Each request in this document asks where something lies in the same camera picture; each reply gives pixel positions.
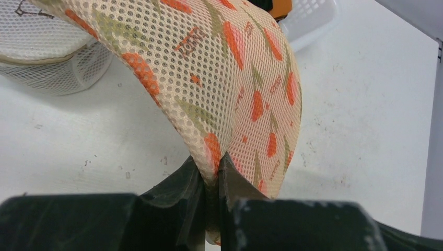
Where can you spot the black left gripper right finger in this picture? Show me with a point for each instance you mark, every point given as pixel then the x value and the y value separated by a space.
pixel 251 221

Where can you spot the orange bra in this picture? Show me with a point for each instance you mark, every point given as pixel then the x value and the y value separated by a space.
pixel 280 9

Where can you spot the white round mesh laundry bag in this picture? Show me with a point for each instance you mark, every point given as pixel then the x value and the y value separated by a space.
pixel 46 53

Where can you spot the white plastic basket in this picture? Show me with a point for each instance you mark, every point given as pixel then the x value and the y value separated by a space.
pixel 308 21

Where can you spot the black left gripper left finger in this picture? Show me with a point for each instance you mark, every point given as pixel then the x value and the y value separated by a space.
pixel 170 216

